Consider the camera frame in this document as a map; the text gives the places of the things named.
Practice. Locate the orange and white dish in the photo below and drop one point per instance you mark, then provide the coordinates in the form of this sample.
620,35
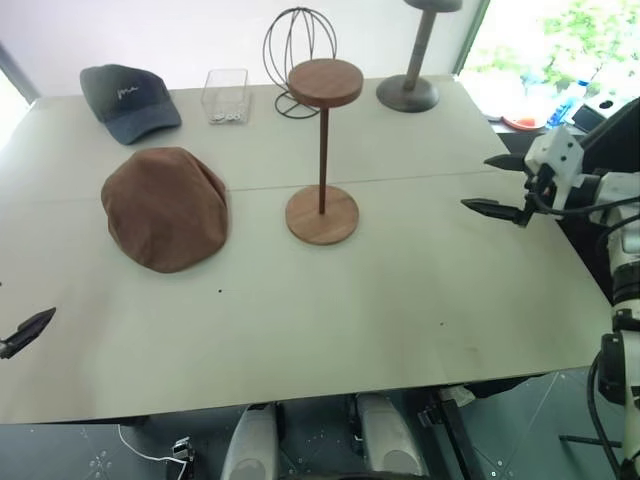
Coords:
520,122

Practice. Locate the clear plastic box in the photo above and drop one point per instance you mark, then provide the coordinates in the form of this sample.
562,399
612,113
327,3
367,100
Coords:
227,95

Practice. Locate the black table leg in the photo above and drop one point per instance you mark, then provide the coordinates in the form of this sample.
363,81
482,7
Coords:
457,435

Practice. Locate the dark grey box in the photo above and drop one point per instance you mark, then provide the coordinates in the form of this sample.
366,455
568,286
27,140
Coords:
589,119

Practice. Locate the blue plastic item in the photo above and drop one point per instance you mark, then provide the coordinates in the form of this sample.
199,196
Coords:
560,115

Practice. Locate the brown wooden hat stand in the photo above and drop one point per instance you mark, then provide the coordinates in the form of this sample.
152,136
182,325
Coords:
324,87

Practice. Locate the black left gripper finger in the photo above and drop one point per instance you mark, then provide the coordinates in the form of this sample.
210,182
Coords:
35,325

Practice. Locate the black angled panel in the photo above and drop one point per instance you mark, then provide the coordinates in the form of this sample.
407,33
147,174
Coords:
612,135

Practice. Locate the dark blue baseball cap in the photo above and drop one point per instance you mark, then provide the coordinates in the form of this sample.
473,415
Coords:
125,107

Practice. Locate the brown flat cap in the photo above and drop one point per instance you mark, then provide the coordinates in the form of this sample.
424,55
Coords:
165,215

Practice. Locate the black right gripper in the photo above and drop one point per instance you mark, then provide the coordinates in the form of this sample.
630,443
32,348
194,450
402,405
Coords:
537,192

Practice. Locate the small white pieces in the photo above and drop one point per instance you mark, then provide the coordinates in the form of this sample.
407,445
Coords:
229,117

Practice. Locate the silver rounded shell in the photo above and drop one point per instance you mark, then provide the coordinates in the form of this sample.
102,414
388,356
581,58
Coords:
250,442
390,440

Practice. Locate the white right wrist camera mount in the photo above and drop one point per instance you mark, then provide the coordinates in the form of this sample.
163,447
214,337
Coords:
555,152

